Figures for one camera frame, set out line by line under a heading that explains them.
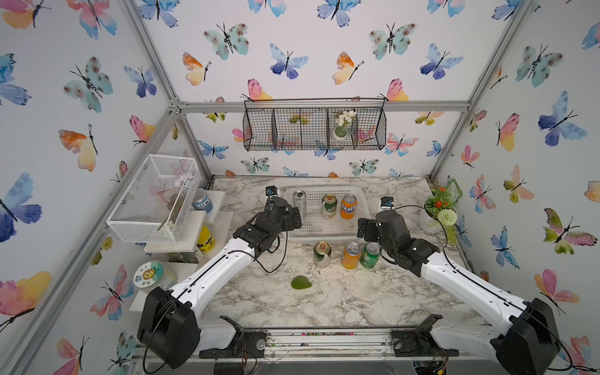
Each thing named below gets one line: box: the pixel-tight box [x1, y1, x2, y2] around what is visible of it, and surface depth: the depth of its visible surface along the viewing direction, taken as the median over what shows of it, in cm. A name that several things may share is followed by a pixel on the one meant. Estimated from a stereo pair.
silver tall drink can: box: [292, 189, 308, 221], surface depth 97 cm
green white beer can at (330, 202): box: [321, 193, 338, 219], surface depth 100 cm
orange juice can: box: [342, 241, 361, 270], surface depth 86 cm
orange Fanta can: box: [340, 193, 358, 220], surface depth 100 cm
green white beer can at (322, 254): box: [313, 241, 333, 268], surface depth 86 cm
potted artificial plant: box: [419, 178, 464, 245], surface depth 92 cm
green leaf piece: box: [290, 275, 312, 290], surface depth 88 cm
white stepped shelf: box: [129, 189, 235, 312], surface depth 82 cm
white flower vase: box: [334, 110, 358, 139], surface depth 90 cm
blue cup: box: [191, 188, 214, 214], surface depth 85 cm
